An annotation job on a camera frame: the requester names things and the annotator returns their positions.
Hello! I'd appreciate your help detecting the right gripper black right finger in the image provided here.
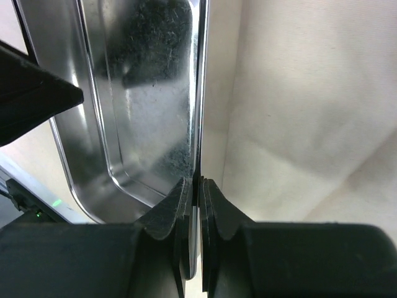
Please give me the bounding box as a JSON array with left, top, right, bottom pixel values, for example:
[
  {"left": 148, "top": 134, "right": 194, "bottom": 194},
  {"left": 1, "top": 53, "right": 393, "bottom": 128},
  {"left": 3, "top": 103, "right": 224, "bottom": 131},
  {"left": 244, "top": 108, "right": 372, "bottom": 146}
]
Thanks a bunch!
[{"left": 198, "top": 178, "right": 396, "bottom": 297}]

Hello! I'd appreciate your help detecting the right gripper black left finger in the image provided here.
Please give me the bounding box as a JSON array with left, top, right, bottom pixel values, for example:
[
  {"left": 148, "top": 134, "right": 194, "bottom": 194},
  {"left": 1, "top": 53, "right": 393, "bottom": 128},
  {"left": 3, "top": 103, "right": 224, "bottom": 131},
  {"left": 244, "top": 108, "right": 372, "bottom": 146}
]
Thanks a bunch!
[{"left": 1, "top": 178, "right": 192, "bottom": 297}]

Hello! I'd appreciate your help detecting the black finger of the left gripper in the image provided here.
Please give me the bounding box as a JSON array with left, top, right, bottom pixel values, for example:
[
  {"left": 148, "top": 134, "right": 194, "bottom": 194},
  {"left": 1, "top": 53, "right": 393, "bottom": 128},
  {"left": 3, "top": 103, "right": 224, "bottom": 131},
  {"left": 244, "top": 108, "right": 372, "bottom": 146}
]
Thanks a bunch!
[{"left": 1, "top": 42, "right": 84, "bottom": 146}]

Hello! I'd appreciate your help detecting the steel instrument tray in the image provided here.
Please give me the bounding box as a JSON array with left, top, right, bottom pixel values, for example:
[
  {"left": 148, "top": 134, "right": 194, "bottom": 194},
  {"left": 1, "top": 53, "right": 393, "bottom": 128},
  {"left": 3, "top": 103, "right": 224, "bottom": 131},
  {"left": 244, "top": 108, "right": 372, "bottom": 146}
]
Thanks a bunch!
[{"left": 12, "top": 0, "right": 209, "bottom": 280}]

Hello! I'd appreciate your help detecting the beige cloth wrap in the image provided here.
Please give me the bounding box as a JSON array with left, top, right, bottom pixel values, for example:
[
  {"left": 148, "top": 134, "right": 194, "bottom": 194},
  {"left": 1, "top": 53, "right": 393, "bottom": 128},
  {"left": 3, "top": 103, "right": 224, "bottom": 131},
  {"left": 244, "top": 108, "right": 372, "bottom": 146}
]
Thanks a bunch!
[{"left": 1, "top": 1, "right": 396, "bottom": 237}]

